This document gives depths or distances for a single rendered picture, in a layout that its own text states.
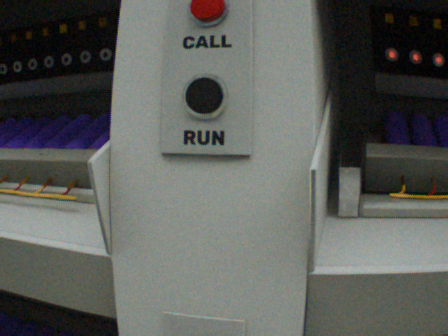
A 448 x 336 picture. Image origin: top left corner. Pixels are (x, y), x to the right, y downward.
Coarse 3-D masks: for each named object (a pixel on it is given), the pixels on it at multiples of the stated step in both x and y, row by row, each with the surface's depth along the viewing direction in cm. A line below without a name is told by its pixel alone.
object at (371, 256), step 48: (384, 48) 38; (432, 48) 37; (336, 96) 35; (384, 96) 39; (432, 96) 38; (336, 144) 35; (384, 144) 31; (432, 144) 31; (336, 192) 31; (384, 192) 30; (432, 192) 28; (336, 240) 27; (384, 240) 26; (432, 240) 25; (336, 288) 24; (384, 288) 24; (432, 288) 23
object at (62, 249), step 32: (0, 96) 48; (32, 96) 47; (96, 160) 25; (96, 192) 25; (0, 224) 30; (32, 224) 30; (64, 224) 30; (96, 224) 30; (0, 256) 30; (32, 256) 29; (64, 256) 28; (96, 256) 27; (0, 288) 31; (32, 288) 30; (64, 288) 29; (96, 288) 28
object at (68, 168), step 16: (0, 160) 34; (16, 160) 33; (32, 160) 33; (48, 160) 32; (64, 160) 32; (80, 160) 32; (0, 176) 34; (16, 176) 34; (32, 176) 33; (48, 176) 33; (64, 176) 32; (80, 176) 32; (0, 192) 32; (16, 192) 32; (64, 192) 31
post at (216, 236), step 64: (128, 0) 26; (256, 0) 24; (320, 0) 30; (128, 64) 26; (256, 64) 25; (320, 64) 27; (128, 128) 26; (256, 128) 25; (128, 192) 26; (192, 192) 26; (256, 192) 25; (128, 256) 26; (192, 256) 26; (256, 256) 25; (128, 320) 27; (256, 320) 25
